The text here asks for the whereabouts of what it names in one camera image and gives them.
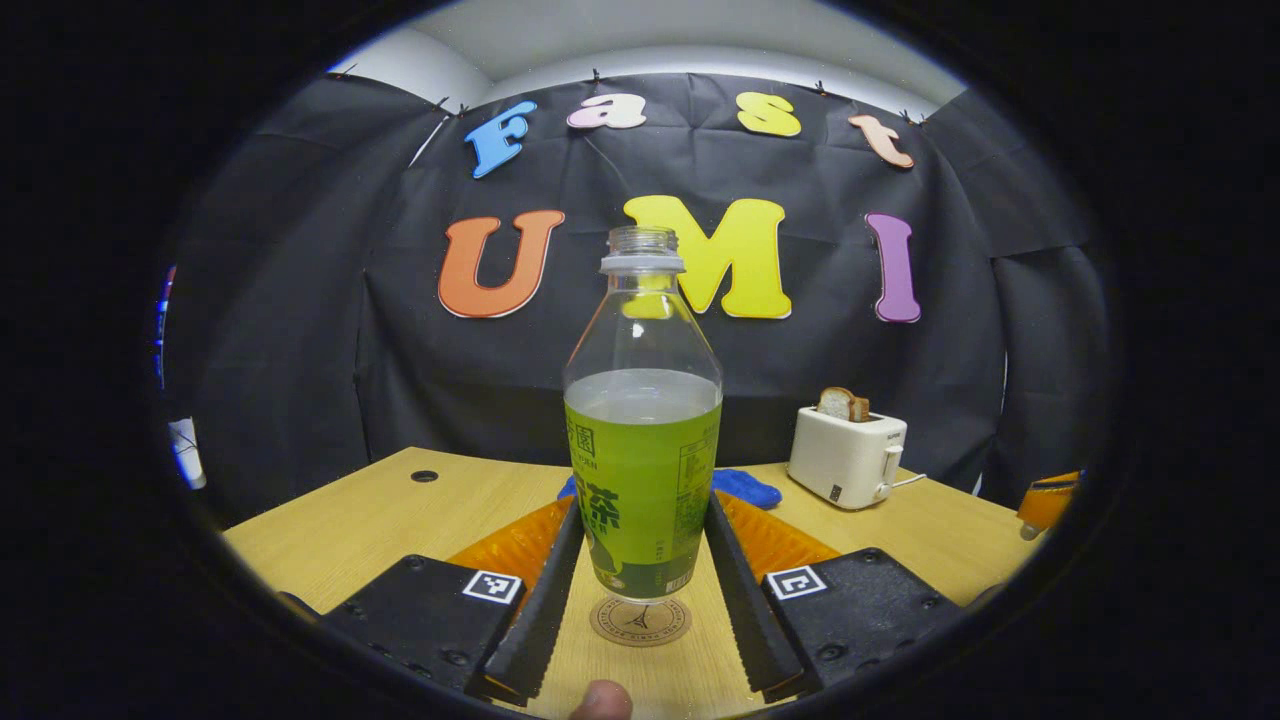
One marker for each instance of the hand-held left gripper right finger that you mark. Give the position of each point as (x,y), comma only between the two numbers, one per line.
(745,610)

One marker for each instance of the green label water bottle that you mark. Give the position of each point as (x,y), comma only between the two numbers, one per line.
(640,470)

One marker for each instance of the white toaster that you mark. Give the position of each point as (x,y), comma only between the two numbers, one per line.
(845,455)

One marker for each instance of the blue towel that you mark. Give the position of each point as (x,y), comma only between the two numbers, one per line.
(750,488)

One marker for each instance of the white side table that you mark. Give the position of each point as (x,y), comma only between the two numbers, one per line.
(188,455)

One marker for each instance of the round cork coaster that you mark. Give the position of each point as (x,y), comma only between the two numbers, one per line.
(640,625)

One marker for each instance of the white teacup lid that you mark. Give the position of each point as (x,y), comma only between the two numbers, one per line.
(1028,531)

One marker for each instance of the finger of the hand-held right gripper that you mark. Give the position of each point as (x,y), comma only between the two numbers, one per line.
(1048,500)

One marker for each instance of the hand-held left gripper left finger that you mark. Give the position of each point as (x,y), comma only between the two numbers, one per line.
(540,620)

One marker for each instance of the black backdrop cloth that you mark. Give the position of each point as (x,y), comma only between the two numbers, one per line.
(300,300)

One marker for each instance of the bread slice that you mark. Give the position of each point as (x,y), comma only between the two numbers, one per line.
(843,404)

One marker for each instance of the computer monitor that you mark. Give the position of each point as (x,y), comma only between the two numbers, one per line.
(161,330)

